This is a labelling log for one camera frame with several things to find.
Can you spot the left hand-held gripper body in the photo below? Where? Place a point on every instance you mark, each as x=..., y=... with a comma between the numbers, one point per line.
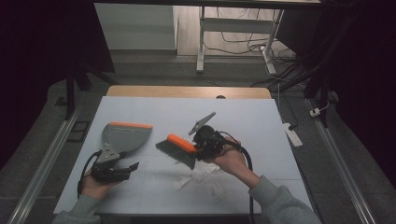
x=107, y=172

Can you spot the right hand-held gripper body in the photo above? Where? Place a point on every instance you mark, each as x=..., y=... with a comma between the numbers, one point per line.
x=211, y=143

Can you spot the grey dustpan with orange edge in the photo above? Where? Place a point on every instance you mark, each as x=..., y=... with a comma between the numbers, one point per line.
x=127, y=137

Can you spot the orange brush with grey bristles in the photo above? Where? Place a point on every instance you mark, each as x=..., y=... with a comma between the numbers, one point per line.
x=180, y=143

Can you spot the pile of white tissues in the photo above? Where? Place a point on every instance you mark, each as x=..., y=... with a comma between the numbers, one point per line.
x=199, y=177

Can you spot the person's left hand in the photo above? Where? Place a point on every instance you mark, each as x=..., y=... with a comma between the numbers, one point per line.
x=95, y=188

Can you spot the person's right hand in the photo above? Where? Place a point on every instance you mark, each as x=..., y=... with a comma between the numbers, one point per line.
x=233, y=161

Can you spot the black floor plate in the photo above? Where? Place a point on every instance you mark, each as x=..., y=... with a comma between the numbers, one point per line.
x=78, y=131

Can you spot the wooden table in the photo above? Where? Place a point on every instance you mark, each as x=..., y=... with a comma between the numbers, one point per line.
x=186, y=92

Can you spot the white power strip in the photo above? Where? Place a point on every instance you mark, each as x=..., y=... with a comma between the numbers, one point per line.
x=292, y=135

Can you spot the black stand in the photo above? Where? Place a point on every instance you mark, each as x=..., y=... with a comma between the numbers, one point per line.
x=70, y=93
x=320, y=90

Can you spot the small white adapter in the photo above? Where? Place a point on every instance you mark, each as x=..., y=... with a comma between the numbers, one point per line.
x=315, y=112

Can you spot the dark curtain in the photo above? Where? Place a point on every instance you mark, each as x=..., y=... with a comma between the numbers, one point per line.
x=37, y=62
x=364, y=77

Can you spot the aluminium rail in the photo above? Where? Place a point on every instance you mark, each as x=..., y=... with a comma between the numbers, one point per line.
x=43, y=161
x=342, y=165

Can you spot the white table frame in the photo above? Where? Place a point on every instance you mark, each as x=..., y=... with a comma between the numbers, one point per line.
x=236, y=25

